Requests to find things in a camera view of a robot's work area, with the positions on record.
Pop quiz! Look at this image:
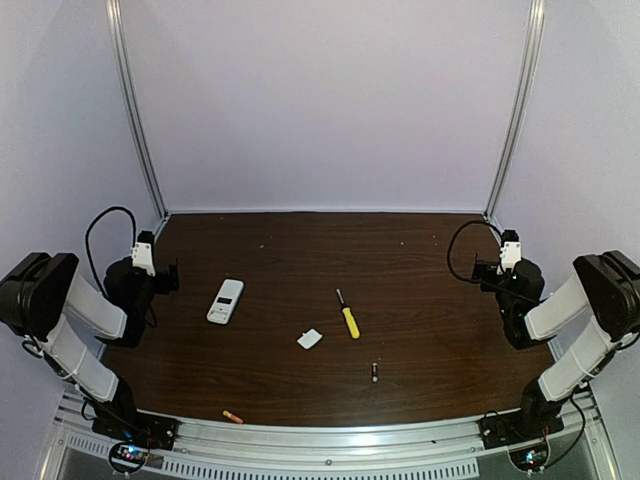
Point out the right aluminium frame post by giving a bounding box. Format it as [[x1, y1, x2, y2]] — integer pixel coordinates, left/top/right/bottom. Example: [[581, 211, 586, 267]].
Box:
[[484, 0, 546, 222]]

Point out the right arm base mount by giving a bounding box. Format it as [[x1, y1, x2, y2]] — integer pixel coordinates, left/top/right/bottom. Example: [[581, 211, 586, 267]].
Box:
[[477, 411, 564, 475]]

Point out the black battery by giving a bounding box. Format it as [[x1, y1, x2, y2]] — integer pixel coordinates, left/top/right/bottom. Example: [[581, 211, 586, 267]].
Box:
[[371, 362, 379, 383]]

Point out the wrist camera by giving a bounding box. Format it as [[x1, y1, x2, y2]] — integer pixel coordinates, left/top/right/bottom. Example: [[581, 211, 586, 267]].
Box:
[[131, 230, 156, 277], [498, 229, 522, 275]]

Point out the black camera cable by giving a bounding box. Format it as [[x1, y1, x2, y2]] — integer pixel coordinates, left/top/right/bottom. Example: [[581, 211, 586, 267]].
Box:
[[446, 220, 504, 284], [84, 206, 139, 296]]

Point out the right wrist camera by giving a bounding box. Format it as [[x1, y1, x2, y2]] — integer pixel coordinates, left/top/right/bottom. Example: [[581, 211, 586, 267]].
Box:
[[498, 229, 522, 275]]

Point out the left black camera cable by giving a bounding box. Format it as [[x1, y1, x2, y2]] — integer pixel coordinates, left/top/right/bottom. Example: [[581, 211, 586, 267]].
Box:
[[84, 206, 139, 296]]

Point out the front aluminium rail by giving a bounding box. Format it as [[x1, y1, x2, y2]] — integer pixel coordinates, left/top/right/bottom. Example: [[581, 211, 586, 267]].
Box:
[[35, 393, 621, 479]]

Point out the orange battery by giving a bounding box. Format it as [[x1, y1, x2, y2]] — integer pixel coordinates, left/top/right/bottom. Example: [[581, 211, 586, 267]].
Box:
[[222, 410, 244, 424]]

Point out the aluminium frame post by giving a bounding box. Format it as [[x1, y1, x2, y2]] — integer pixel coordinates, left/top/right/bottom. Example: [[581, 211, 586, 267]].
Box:
[[106, 0, 169, 219], [484, 0, 546, 222]]

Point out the right black camera cable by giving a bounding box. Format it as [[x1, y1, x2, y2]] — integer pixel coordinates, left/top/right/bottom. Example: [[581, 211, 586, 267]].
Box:
[[446, 220, 504, 284]]

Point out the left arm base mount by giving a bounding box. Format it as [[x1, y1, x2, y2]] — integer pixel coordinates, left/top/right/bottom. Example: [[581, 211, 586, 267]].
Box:
[[92, 412, 179, 477]]

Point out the white remote control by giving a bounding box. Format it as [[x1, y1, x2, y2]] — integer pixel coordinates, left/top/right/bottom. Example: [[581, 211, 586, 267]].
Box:
[[206, 279, 244, 325]]

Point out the left aluminium frame post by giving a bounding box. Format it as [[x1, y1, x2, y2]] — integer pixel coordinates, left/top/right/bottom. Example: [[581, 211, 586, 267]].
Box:
[[106, 0, 169, 219]]

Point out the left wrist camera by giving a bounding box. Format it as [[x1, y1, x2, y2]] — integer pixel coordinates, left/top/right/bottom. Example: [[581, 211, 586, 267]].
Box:
[[131, 230, 156, 277]]

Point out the yellow handled screwdriver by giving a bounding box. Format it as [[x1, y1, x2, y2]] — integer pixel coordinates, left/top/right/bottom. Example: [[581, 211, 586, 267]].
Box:
[[336, 288, 360, 340]]

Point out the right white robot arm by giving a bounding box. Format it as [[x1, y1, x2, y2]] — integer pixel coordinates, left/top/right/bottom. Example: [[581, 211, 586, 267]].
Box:
[[472, 250, 639, 420]]

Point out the white battery cover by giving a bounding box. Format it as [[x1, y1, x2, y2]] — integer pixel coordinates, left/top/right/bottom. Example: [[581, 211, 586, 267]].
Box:
[[297, 328, 324, 350]]

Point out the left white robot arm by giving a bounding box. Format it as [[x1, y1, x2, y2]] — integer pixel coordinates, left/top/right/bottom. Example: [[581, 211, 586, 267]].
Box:
[[1, 252, 179, 420]]

